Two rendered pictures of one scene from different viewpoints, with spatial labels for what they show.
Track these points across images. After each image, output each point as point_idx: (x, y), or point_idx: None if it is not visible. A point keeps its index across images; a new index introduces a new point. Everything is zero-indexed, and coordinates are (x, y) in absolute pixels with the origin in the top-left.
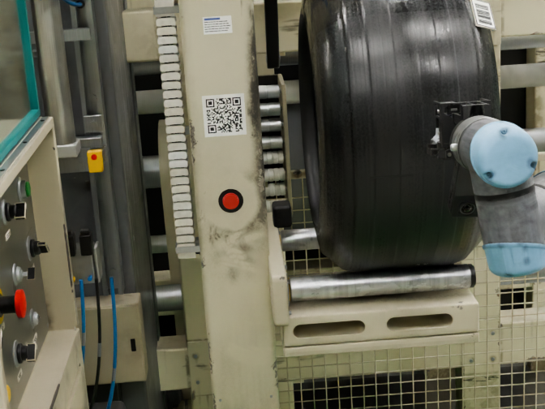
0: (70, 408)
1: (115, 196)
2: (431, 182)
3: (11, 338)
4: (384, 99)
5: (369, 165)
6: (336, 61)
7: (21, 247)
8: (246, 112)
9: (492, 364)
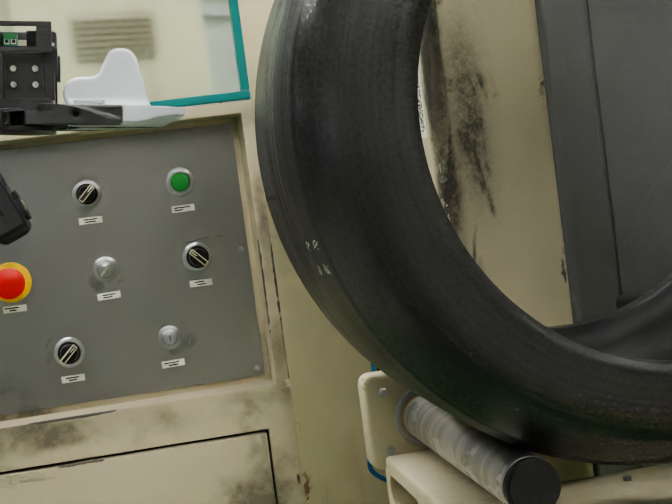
0: (150, 453)
1: (565, 252)
2: (286, 215)
3: (55, 331)
4: (263, 51)
5: (260, 173)
6: None
7: (154, 247)
8: (423, 99)
9: None
